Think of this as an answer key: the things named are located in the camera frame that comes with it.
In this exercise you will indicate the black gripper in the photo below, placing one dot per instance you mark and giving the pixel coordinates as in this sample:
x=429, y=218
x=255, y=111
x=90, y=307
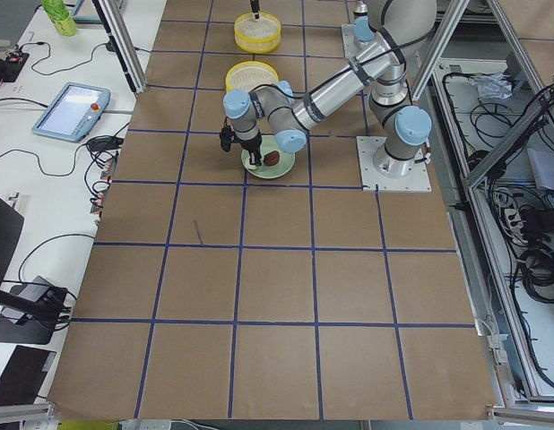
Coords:
x=251, y=145

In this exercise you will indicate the yellow rimmed steamer basket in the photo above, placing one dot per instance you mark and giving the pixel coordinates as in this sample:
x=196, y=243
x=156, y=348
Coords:
x=257, y=35
x=248, y=75

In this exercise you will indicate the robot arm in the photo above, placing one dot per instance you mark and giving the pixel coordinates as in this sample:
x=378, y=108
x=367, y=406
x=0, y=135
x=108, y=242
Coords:
x=400, y=23
x=379, y=67

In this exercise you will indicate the green plate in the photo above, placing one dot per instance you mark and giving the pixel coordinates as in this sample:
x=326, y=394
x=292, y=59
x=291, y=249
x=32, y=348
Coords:
x=282, y=168

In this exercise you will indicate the brown bun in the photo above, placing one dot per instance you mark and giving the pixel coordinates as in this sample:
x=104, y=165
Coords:
x=272, y=158

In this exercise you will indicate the teach pendant tablet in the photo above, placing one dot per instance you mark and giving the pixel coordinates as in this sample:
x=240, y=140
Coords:
x=73, y=112

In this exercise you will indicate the green plastic bottle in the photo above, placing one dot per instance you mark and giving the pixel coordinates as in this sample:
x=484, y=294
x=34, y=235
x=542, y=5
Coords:
x=60, y=17

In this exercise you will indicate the black monitor stand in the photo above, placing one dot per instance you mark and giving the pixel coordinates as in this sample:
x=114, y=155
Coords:
x=31, y=312

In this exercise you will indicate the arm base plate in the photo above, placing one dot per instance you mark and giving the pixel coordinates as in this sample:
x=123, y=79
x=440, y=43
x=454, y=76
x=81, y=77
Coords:
x=351, y=45
x=381, y=173

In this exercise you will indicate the aluminium frame post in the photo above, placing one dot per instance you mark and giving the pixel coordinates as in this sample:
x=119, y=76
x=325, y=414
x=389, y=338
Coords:
x=119, y=37

